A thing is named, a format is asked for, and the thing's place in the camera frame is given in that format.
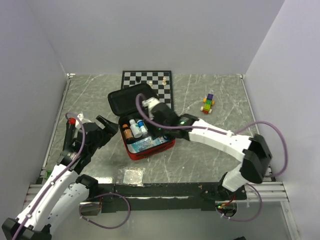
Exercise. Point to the red black medicine case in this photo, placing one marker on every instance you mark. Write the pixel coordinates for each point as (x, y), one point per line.
(123, 104)

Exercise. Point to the green clip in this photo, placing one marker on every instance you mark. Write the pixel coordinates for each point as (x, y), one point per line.
(48, 173)

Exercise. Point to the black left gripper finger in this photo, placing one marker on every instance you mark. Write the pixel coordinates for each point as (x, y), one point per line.
(110, 130)
(108, 125)

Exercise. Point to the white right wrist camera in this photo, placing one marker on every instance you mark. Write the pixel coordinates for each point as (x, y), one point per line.
(150, 104)

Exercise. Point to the clear flat plastic pouch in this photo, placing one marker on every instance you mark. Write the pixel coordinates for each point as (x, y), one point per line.
(130, 176)

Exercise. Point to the blue wipes packet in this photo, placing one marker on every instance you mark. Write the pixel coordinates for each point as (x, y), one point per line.
(145, 144)

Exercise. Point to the white medicine bottle green label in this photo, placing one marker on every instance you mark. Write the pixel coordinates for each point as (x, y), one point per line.
(136, 131)

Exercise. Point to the black white chessboard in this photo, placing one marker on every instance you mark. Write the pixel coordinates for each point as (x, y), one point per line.
(164, 92)

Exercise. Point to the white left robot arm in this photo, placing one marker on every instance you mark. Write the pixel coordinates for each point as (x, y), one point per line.
(66, 187)

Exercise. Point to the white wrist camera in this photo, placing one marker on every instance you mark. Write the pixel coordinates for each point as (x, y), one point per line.
(150, 104)
(82, 119)

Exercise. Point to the brown bottle orange cap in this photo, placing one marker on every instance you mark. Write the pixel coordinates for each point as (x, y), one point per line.
(128, 135)

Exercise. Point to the cream chess queen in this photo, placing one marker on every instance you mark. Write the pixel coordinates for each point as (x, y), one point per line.
(164, 80)

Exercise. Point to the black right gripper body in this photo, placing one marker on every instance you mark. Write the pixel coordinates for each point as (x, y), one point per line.
(160, 130)

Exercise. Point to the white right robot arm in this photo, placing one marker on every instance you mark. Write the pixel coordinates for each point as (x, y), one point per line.
(252, 152)

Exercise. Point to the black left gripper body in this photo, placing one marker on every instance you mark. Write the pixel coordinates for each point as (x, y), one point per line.
(100, 140)

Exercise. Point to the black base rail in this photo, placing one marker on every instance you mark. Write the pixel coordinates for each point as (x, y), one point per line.
(162, 196)

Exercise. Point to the colourful toy block car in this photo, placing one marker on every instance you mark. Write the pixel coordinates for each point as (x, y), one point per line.
(208, 102)

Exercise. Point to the small dropper bottle blue label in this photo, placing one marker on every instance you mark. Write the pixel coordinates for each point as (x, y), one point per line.
(142, 127)

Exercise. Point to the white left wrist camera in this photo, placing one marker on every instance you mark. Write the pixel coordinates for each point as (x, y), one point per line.
(82, 119)

